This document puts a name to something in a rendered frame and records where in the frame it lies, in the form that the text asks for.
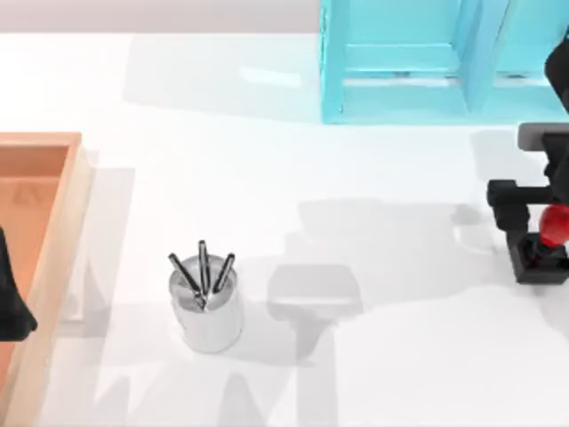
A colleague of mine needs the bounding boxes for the red ball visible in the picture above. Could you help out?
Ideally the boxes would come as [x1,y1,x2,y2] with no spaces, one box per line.
[517,203,569,286]

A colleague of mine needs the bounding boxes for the pale grey rounded box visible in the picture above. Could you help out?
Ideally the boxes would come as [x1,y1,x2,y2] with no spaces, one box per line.
[517,122,569,154]

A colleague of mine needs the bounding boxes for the light blue rack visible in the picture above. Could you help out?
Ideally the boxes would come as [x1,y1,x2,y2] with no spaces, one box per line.
[318,0,569,126]

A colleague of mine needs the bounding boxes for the black and silver pen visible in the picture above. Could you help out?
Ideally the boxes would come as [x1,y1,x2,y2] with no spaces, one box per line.
[211,252,236,295]
[167,252,202,298]
[196,239,211,311]

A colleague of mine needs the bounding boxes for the silver pen cup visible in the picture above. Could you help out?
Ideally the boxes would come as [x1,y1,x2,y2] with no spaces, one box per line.
[168,254,246,356]

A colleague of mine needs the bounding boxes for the salmon shallow box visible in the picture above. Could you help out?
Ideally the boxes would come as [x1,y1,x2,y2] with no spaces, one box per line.
[0,132,97,427]

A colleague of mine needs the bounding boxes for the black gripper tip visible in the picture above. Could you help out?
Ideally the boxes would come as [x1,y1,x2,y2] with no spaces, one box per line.
[0,226,38,343]

